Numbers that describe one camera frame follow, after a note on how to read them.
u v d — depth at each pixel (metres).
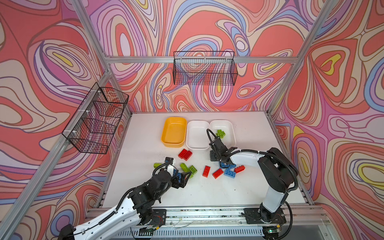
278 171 0.48
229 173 0.86
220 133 1.02
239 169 0.88
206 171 0.88
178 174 0.67
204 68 0.96
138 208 0.53
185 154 0.93
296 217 0.75
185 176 0.68
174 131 1.06
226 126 1.08
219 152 0.73
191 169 0.88
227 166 0.88
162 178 0.57
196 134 1.06
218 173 0.88
